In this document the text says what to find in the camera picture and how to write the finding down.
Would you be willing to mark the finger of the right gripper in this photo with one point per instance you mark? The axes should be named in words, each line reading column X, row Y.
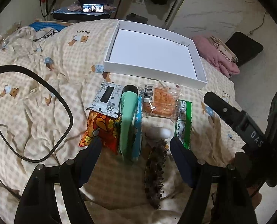
column 239, row 121

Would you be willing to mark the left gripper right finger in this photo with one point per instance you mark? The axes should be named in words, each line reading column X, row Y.
column 232, row 201

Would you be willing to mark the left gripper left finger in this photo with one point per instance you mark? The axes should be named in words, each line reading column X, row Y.
column 38, row 202

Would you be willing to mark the green snack bar packet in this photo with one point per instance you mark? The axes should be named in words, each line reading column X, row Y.
column 183, row 126

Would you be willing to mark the dark brown hair claw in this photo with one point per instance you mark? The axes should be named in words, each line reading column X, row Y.
column 153, row 180

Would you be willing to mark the white earbuds case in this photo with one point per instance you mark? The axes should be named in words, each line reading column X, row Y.
column 158, row 133

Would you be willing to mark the packaged orange bread bun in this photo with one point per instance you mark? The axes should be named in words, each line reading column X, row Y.
column 160, row 101

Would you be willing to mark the red yellow chip bag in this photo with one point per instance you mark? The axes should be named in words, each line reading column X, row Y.
column 103, row 127

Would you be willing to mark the blue toothpaste box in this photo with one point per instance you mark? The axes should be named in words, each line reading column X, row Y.
column 136, row 149

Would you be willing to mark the white black snack packet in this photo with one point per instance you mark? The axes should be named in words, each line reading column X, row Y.
column 107, row 100

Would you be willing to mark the green hand cream tube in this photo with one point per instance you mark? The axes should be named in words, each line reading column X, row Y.
column 128, row 105

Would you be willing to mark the person's right hand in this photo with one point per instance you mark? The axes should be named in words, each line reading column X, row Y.
column 255, row 198

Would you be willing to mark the black office chair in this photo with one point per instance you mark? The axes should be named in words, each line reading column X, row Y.
column 244, row 47

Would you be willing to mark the beige folded cloth stack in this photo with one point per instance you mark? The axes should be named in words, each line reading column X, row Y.
column 223, row 49

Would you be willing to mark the pink folded blanket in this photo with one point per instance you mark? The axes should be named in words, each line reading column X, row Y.
column 209, row 52

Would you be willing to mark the white shallow cardboard box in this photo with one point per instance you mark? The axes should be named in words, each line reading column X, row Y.
column 147, row 51

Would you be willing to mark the black side table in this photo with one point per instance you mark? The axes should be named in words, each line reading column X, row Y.
column 64, row 15

